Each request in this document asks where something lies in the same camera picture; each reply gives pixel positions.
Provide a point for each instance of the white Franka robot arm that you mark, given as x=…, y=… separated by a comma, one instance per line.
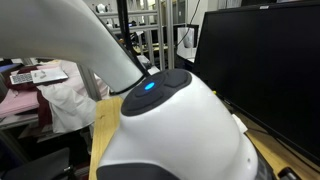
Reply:
x=173, y=133

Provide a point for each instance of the white cloth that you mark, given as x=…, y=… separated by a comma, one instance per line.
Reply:
x=66, y=106

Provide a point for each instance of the large black monitor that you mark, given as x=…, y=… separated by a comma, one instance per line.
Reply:
x=266, y=66

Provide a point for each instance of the dark red cloth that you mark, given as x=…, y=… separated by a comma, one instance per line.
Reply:
x=43, y=110

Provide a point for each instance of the pink cloth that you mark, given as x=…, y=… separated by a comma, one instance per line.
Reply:
x=16, y=103

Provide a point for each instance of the black chair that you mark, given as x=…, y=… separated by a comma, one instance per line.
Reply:
x=36, y=166

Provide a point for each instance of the aluminium frame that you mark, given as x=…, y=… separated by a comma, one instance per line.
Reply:
x=170, y=40

